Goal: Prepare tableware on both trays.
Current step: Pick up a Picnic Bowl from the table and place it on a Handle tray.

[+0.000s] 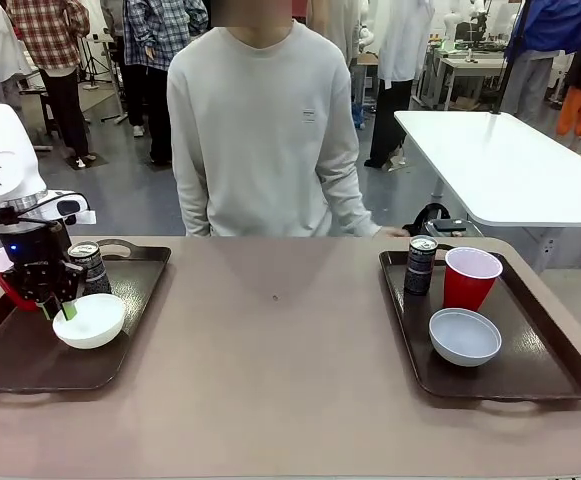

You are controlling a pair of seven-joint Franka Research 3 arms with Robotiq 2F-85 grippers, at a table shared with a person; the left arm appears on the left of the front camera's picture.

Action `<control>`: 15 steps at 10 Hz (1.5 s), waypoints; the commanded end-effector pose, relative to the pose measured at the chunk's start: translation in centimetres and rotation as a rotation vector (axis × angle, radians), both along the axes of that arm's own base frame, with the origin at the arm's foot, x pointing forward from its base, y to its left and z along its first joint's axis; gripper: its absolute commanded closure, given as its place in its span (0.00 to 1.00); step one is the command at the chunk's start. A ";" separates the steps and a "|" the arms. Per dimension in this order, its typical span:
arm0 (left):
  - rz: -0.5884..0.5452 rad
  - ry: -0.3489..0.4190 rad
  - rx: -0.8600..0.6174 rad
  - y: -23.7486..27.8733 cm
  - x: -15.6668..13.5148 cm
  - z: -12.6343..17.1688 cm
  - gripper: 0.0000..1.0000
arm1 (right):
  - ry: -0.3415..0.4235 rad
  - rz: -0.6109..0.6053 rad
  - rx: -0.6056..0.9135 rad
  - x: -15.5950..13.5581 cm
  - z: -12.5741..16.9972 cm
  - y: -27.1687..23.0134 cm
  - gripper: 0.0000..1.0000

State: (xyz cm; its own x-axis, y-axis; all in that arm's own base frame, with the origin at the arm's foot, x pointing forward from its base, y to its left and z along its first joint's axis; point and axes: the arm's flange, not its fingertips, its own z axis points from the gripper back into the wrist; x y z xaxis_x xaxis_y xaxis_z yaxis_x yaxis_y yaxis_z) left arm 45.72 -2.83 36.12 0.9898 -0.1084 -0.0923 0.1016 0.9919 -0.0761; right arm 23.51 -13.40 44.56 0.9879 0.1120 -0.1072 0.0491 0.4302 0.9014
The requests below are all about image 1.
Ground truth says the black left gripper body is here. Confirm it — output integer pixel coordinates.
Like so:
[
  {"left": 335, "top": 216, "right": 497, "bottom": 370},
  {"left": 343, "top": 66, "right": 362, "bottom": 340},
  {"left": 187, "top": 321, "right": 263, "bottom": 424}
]
[{"left": 0, "top": 222, "right": 85, "bottom": 305}]

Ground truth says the white plastic bowl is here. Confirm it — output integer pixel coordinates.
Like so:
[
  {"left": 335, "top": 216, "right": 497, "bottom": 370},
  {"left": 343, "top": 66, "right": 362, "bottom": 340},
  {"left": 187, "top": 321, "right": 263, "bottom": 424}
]
[
  {"left": 428, "top": 307, "right": 502, "bottom": 368},
  {"left": 52, "top": 293, "right": 127, "bottom": 350}
]

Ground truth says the black lime Pepsi can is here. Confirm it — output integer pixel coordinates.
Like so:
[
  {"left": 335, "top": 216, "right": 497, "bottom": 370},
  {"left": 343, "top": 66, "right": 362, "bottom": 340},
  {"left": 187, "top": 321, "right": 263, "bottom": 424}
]
[{"left": 67, "top": 241, "right": 114, "bottom": 297}]

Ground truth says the black grey patterned Pepsi can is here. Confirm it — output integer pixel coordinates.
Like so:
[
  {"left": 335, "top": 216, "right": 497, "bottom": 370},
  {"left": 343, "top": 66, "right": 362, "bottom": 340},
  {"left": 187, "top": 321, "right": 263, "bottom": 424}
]
[{"left": 402, "top": 234, "right": 440, "bottom": 296}]

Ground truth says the person's right forearm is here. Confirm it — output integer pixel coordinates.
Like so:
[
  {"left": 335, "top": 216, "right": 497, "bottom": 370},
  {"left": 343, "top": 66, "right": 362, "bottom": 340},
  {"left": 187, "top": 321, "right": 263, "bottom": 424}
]
[{"left": 175, "top": 164, "right": 212, "bottom": 238}]

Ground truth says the person's left forearm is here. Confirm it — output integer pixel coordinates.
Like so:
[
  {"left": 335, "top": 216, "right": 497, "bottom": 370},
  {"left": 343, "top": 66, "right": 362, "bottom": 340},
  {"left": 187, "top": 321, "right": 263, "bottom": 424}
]
[{"left": 319, "top": 169, "right": 384, "bottom": 238}]

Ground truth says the brown plastic serving tray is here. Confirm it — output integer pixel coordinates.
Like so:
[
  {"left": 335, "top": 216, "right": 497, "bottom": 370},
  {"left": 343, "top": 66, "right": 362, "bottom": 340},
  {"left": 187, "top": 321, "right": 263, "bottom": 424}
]
[
  {"left": 378, "top": 243, "right": 581, "bottom": 412},
  {"left": 0, "top": 238, "right": 173, "bottom": 401}
]

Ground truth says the black tripod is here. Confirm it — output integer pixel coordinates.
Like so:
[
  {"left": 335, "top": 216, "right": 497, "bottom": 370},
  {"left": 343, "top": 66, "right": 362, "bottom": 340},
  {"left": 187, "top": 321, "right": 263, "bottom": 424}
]
[{"left": 80, "top": 34, "right": 121, "bottom": 92}]

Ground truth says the person in red plaid shirt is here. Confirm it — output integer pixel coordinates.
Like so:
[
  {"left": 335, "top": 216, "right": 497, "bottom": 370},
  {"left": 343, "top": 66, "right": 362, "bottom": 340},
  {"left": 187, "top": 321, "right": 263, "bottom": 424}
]
[{"left": 7, "top": 0, "right": 96, "bottom": 169}]

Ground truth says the person in blue plaid shirt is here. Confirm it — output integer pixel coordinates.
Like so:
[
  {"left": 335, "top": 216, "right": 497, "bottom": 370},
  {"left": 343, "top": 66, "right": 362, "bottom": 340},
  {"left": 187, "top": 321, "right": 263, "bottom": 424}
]
[{"left": 119, "top": 0, "right": 211, "bottom": 166}]

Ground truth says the person in light sweatshirt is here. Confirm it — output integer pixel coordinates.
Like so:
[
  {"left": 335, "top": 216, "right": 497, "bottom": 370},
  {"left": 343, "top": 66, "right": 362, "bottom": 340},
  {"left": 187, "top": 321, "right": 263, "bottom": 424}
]
[{"left": 166, "top": 0, "right": 411, "bottom": 239}]

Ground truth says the person in white coat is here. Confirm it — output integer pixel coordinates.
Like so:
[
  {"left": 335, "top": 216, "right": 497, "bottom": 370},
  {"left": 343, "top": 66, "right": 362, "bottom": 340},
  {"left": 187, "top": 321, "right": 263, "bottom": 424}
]
[{"left": 364, "top": 0, "right": 429, "bottom": 171}]

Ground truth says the grey background desk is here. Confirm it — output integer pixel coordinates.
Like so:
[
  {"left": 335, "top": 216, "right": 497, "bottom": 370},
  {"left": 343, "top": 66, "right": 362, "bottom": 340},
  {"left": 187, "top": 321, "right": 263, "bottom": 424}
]
[{"left": 422, "top": 47, "right": 509, "bottom": 111}]

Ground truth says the white table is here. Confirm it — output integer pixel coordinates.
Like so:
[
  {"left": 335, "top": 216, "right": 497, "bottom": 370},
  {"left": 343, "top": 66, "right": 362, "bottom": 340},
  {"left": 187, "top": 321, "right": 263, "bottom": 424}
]
[{"left": 393, "top": 109, "right": 581, "bottom": 274}]

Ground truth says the person in blue jacket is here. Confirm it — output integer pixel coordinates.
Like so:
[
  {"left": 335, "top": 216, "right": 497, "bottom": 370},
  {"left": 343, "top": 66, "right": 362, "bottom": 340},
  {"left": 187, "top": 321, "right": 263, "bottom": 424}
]
[{"left": 502, "top": 0, "right": 581, "bottom": 121}]

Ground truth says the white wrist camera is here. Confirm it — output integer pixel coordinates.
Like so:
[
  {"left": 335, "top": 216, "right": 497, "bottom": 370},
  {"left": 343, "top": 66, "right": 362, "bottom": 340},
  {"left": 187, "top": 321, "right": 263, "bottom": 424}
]
[{"left": 19, "top": 189, "right": 97, "bottom": 225}]

